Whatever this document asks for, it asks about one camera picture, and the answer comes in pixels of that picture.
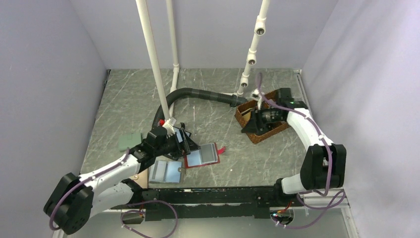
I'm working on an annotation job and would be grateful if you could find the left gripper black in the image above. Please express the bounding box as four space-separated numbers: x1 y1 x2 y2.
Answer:
155 128 201 159

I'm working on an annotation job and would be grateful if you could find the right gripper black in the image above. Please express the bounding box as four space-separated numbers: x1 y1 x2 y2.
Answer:
241 103 283 134

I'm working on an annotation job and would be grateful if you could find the red card holder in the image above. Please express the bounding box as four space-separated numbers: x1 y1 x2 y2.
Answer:
184 143 226 169

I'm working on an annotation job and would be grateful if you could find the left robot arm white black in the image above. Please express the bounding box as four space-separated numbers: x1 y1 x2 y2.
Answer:
43 126 201 235

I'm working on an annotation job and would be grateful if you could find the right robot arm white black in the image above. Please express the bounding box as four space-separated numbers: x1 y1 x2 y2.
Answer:
241 88 346 206

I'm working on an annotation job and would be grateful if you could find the yellow card in basket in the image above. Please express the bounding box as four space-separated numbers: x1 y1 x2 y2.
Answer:
241 108 253 117

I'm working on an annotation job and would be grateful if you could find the black card holder open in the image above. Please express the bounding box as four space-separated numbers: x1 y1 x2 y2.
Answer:
173 127 191 144

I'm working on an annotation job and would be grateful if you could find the grey card holder open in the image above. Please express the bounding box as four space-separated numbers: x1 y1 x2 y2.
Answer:
148 160 185 183

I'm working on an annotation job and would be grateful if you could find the green card holder closed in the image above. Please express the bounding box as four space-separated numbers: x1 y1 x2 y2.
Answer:
118 132 143 152

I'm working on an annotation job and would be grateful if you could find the brown wicker basket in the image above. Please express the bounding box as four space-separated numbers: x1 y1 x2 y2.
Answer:
235 97 290 144

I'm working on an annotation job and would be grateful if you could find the white pipe rear left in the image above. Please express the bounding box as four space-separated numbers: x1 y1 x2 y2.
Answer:
165 0 180 93

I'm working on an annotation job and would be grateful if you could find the white pipe with lights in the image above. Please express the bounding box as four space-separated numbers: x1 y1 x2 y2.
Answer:
236 0 271 96

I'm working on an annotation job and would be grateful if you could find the white pipe front left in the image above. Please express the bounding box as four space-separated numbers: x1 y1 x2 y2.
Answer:
136 0 170 120

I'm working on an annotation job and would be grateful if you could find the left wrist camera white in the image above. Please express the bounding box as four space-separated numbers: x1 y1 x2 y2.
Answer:
158 118 176 136

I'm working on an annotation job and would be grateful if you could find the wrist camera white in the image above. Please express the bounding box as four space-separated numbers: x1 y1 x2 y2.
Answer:
250 88 263 110
158 118 176 136

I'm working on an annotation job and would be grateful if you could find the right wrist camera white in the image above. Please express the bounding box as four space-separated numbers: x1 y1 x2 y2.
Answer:
250 88 263 110

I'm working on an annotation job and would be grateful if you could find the black corrugated hose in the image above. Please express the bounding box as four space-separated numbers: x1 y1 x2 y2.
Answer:
152 87 248 127

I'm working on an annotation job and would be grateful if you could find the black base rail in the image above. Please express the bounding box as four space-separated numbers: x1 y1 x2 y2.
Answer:
109 185 306 221

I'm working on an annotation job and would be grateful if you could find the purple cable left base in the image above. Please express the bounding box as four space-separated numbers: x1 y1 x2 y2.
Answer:
120 201 178 238

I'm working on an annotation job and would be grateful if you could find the aluminium frame rail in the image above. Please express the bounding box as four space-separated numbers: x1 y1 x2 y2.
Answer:
293 69 347 210

